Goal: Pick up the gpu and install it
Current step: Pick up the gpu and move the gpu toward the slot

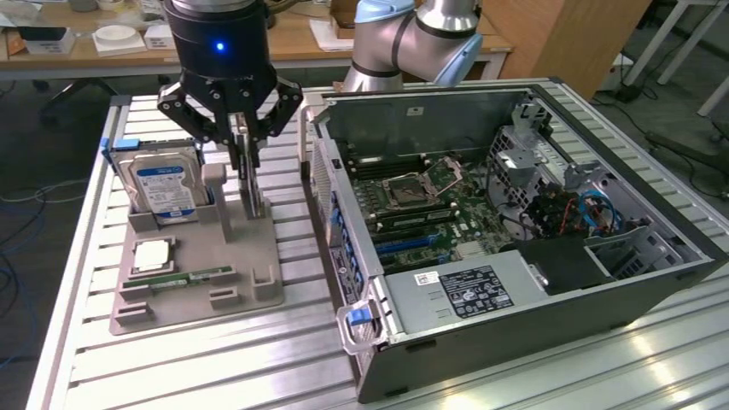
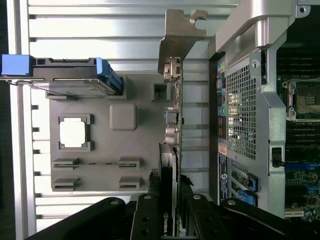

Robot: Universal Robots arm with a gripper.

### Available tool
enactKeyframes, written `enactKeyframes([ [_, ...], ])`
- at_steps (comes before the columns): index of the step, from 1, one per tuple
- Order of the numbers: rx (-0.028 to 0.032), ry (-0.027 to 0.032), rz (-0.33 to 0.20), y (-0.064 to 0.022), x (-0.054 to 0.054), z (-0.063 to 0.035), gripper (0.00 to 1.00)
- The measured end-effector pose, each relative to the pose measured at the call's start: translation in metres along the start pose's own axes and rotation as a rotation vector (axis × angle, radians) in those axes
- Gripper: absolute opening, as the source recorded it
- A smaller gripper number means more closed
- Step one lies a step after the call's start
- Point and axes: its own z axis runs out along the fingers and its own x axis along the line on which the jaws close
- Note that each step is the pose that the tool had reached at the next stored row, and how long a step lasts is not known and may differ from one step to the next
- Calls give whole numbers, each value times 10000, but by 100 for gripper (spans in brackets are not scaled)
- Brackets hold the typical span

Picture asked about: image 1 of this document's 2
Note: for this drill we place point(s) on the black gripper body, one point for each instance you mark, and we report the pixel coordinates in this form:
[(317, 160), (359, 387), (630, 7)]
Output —
[(218, 64)]

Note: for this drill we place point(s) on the NVIDIA graphics card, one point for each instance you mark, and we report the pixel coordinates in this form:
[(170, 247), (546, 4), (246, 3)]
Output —
[(253, 192)]

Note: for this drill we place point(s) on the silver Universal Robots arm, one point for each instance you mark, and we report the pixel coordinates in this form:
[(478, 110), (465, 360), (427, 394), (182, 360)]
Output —
[(375, 51)]

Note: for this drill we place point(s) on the small white box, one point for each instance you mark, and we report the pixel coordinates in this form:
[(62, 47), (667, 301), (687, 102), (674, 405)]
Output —
[(155, 38)]

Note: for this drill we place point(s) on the wooden desk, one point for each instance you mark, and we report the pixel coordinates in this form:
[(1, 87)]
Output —
[(307, 51)]

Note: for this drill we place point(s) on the black office chair base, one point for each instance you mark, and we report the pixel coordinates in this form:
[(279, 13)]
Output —
[(85, 89)]

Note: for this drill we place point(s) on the white paper stack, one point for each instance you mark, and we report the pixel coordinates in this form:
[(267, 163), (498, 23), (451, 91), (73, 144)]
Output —
[(326, 36)]

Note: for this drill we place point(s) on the white round part on base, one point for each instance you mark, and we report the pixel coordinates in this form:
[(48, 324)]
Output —
[(118, 40)]

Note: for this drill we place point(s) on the hard disk in blue caddy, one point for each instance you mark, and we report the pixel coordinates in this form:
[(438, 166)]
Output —
[(161, 188)]

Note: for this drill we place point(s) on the cardboard box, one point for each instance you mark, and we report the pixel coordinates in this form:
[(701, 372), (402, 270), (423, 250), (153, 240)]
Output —
[(342, 10)]

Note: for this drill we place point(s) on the grey cup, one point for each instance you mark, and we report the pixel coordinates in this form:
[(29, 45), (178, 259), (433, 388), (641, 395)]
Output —
[(82, 5)]

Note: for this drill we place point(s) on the white box with black top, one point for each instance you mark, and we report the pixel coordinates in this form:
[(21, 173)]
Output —
[(48, 45)]

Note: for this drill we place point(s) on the metal socket cover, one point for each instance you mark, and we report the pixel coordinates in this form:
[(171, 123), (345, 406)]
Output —
[(446, 175)]

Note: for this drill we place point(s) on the silver CPU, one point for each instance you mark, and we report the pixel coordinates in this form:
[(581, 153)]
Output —
[(152, 256)]

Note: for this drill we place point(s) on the blue expansion slot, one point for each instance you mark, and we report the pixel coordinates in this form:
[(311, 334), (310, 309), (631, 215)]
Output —
[(403, 244)]

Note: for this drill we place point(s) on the green RAM stick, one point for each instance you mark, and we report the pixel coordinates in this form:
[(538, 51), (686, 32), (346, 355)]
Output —
[(175, 278)]

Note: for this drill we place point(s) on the green motherboard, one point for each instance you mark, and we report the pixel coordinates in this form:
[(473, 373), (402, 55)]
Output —
[(471, 213)]

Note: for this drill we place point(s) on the perforated metal drive cage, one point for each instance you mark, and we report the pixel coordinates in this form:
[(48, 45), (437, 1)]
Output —
[(511, 166)]

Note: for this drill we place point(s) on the silver chipset heatsink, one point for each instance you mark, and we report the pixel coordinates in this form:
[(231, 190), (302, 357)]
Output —
[(471, 251)]

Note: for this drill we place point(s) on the grey parts rack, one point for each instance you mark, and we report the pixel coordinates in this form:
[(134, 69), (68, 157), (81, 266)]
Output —
[(187, 314)]

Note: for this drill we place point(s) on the blue case latch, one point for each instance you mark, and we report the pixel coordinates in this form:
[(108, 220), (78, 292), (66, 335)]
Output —
[(358, 318)]

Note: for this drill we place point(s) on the wooden cabinet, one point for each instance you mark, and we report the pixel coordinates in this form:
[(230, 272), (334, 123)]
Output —
[(569, 42)]

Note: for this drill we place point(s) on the grey power supply unit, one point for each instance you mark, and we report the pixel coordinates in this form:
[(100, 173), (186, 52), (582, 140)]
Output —
[(483, 290)]

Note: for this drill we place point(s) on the open black PC case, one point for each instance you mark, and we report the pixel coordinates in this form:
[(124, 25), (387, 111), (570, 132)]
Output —
[(511, 341)]

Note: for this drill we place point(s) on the grey disk bay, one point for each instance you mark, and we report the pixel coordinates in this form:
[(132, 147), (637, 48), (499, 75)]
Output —
[(631, 247)]

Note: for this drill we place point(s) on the white metal table frame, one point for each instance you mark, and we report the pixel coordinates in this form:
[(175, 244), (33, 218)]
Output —
[(711, 100)]

